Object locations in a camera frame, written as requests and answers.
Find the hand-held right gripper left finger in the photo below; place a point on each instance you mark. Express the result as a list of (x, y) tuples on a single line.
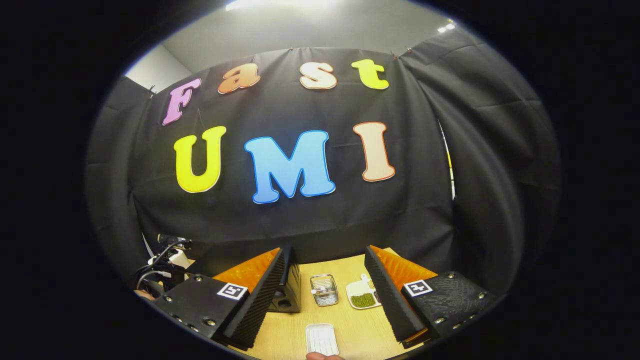
[(260, 300)]

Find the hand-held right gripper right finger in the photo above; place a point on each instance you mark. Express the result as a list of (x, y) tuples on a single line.
[(390, 295)]

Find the black electric oven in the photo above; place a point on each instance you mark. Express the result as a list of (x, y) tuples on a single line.
[(291, 285)]

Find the white toaster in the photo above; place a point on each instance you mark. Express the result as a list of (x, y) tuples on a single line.
[(182, 260)]

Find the white divided plate with beans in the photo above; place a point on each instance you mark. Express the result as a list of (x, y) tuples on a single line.
[(362, 299)]

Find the white rectangular tray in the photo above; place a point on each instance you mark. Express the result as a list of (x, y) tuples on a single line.
[(322, 340)]

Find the black backdrop cloth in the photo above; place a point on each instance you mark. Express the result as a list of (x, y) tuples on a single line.
[(310, 220)]

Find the small ceiling light panel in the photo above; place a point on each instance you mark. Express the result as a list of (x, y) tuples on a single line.
[(446, 27)]

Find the large ceiling light panel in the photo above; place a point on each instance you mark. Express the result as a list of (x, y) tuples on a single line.
[(280, 4)]

